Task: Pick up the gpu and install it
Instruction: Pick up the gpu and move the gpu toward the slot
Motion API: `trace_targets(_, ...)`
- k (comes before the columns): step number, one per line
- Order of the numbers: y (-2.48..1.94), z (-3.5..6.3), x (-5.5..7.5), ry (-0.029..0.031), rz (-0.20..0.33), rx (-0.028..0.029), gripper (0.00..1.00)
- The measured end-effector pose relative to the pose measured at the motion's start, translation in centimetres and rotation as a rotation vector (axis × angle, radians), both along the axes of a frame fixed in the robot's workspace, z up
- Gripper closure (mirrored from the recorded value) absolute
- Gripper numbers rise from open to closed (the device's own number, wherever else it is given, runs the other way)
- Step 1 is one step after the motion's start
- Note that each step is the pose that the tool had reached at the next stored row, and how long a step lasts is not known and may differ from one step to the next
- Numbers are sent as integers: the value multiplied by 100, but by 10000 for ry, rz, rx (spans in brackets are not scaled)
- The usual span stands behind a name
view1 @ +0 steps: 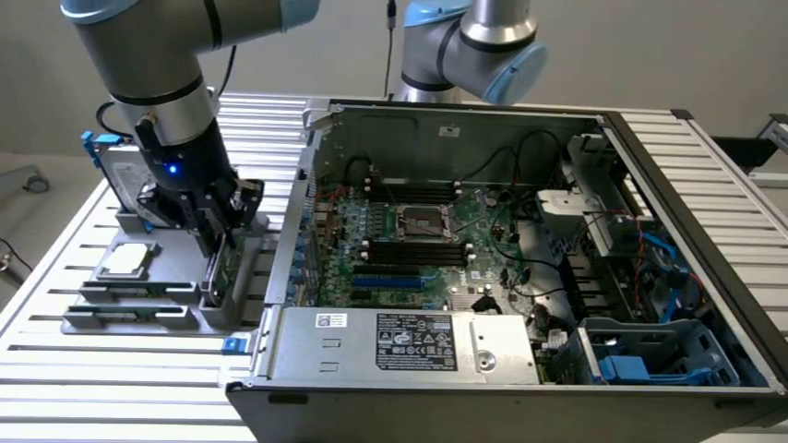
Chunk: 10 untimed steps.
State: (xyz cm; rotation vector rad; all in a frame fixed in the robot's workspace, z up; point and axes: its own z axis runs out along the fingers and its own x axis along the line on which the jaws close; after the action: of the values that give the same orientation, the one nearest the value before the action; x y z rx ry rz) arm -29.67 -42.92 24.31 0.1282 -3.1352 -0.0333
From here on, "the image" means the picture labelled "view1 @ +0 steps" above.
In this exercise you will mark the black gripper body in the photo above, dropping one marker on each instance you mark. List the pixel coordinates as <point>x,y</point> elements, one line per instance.
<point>185,166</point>

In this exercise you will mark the green graphics card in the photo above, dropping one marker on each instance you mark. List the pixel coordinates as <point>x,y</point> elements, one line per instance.
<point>230,272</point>

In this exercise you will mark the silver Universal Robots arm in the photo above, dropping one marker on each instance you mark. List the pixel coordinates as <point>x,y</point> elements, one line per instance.
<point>154,69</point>

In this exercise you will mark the silver hard disk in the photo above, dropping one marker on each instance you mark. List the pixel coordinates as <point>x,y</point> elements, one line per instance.
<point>123,180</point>

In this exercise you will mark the silver CPU chip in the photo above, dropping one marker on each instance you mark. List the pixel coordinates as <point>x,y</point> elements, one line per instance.
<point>126,260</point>

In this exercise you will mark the grey parts rack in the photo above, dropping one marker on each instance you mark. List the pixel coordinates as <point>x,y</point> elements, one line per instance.
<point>179,318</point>

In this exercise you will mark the grey caster wheel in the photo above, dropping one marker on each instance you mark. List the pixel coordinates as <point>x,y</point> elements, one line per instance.
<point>37,181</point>

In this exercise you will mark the blue case latch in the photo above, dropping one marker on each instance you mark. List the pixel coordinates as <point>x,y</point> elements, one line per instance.
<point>237,346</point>

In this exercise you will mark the black expansion slot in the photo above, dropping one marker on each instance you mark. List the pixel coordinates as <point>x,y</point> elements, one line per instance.
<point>385,271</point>

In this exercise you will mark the black RAM slot bank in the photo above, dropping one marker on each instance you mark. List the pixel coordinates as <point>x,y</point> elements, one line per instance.
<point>415,253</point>
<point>419,189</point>

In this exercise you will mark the blue expansion slot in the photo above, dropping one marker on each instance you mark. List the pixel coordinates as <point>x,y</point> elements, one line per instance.
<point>389,281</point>

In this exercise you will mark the CPU socket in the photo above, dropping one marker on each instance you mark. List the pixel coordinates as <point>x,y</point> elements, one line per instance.
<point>425,221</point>

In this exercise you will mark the silver power supply unit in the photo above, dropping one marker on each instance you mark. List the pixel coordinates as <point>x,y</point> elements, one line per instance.
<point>358,350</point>

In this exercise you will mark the green motherboard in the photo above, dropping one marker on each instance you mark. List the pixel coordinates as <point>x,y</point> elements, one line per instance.
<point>481,221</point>

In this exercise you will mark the silver chipset heatsink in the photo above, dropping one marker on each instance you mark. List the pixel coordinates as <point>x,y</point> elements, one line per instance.
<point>471,303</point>

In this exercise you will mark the silver drive cage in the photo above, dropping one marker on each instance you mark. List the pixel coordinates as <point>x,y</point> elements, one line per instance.
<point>585,217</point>

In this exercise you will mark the black open PC case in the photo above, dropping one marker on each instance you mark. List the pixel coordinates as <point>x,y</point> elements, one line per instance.
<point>469,406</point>

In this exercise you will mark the grey disk bay cage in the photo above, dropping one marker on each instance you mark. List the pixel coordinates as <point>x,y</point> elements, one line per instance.
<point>653,341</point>

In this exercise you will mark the black table end cap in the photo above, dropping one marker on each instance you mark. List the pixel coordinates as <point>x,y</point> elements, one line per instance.
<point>682,114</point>

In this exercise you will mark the black box beside table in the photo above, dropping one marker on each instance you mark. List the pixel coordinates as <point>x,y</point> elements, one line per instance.
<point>742,152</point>

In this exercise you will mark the silver aluminium profile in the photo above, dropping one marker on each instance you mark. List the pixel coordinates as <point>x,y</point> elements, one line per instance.
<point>777,131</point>

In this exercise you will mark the blue disk bracket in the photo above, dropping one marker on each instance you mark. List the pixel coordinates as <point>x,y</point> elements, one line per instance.
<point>94,143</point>

